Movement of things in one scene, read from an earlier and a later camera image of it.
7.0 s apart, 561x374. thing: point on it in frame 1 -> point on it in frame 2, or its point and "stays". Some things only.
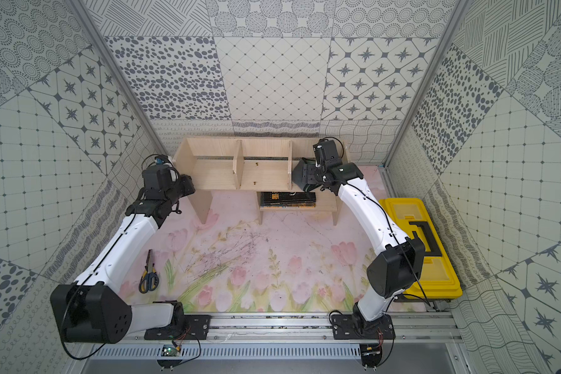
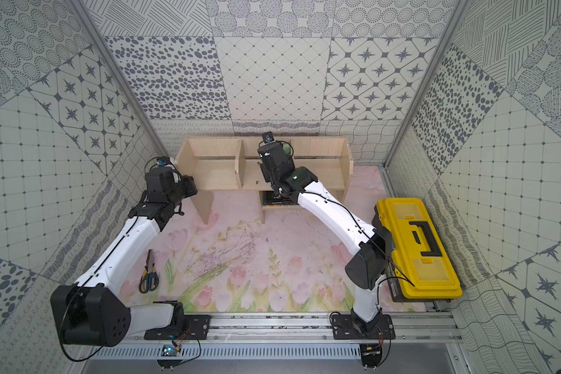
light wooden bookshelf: [265, 164] stays
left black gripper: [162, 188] stays
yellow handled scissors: [149, 279] stays
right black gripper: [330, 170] -> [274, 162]
